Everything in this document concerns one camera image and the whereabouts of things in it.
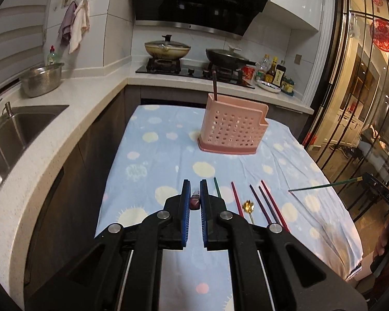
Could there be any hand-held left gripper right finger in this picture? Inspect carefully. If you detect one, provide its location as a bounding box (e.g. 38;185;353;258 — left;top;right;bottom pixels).
199;179;368;311

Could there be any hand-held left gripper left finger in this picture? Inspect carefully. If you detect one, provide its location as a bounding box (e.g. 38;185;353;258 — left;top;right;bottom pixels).
26;179;192;311

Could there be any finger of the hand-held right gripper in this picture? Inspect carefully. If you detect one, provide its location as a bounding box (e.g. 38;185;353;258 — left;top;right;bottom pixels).
360;172;386;191

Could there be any gold spoon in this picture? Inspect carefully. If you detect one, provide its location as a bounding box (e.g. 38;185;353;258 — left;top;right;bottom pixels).
242;200;256;225

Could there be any dark purple chopstick pair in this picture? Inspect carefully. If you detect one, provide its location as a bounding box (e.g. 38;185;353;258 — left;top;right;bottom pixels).
248;184;273;226

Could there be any dark brown chopstick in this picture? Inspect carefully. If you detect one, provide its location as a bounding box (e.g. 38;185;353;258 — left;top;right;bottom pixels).
257;186;281;224

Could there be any pink perforated utensil holder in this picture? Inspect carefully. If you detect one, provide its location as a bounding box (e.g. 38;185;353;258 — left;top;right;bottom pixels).
197;93;270;155

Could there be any person's right hand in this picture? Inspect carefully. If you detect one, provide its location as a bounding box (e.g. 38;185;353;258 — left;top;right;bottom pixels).
375;222;389;257

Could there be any blue planet print tablecloth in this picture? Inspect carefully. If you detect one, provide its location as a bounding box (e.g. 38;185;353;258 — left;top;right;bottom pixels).
95;104;364;311

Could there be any black framed glass door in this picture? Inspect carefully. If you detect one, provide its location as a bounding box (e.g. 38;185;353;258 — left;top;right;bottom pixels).
298;0;389;221

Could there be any white plate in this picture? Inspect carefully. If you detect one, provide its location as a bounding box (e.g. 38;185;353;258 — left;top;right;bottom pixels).
255;81;282;94

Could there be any dark soy sauce bottle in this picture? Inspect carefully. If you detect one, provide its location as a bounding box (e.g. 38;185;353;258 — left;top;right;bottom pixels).
274;60;288;89

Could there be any white stone kitchen counter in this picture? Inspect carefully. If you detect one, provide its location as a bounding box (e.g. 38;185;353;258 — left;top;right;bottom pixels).
0;55;315;299

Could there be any red paper cut decoration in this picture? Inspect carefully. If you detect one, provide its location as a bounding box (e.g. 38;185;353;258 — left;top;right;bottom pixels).
370;19;389;51

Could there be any black gas stove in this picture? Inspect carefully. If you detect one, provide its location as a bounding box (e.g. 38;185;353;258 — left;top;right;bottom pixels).
135;58;256;89

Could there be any yellow cap oil bottle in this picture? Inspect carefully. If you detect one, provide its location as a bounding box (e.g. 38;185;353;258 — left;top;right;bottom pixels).
265;56;279;85

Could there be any red food container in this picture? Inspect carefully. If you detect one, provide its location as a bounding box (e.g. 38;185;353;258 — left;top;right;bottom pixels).
241;65;257;82

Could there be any clear plastic bottle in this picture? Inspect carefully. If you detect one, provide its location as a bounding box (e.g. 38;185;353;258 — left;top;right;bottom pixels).
258;55;270;76

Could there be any black wok with lid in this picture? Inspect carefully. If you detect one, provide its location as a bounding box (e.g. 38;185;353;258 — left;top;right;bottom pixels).
205;46;259;71

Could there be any beige wok with glass lid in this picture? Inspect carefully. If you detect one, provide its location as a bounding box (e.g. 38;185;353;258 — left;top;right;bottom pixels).
144;34;192;60

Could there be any stainless steel sink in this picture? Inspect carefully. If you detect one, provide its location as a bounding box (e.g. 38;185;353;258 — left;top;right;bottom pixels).
0;104;70;182

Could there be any steel colander bowl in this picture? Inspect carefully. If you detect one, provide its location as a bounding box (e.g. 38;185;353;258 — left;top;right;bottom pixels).
19;63;65;98

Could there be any white upper cabinet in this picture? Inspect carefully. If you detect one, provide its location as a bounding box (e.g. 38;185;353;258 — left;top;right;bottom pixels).
246;0;328;33

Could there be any green dish soap bottle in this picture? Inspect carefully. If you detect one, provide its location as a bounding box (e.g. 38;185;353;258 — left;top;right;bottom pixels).
47;45;60;67

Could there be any white hanging towel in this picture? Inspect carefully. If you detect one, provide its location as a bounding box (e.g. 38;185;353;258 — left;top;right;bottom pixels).
68;0;91;55

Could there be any black range hood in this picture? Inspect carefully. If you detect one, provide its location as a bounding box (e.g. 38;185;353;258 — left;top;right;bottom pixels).
130;0;273;36

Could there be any purple hanging cloth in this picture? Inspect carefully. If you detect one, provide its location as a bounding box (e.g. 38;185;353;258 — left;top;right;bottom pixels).
58;1;79;46

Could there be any white window blind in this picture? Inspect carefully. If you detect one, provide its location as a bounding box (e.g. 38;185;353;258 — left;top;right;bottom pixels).
0;0;58;95

